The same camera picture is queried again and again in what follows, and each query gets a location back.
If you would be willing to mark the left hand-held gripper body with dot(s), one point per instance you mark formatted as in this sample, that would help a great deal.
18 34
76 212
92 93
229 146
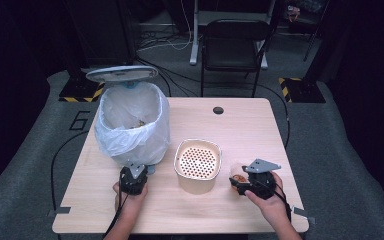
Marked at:
133 183

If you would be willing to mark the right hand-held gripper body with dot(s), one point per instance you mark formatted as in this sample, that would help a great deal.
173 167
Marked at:
263 186

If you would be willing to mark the beige perforated basket container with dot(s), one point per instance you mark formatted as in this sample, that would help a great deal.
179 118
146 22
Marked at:
198 163

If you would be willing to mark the white and grey pedal trash can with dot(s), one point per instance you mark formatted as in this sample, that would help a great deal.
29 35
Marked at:
123 73

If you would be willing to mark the person's left hand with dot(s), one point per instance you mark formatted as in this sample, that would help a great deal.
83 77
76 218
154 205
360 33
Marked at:
130 203

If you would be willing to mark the person's right hand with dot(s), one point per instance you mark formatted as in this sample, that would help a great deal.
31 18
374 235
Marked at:
275 206

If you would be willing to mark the white plastic trash liner bag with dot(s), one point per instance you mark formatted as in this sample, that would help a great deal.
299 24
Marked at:
130 146

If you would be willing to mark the black base with hazard stripes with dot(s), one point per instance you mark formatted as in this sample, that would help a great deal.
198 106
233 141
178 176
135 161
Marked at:
305 90
76 91

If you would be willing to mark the black folding chair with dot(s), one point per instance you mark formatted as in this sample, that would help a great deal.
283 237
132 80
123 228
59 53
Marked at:
235 50

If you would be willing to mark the large black cabinet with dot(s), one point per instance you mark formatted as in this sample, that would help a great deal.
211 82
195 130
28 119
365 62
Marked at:
103 30

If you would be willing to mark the grey metal table bracket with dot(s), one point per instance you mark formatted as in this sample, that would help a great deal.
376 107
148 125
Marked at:
60 210
304 213

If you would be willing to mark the white metal desk frame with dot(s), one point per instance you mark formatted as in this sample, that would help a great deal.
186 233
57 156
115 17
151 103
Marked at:
195 40

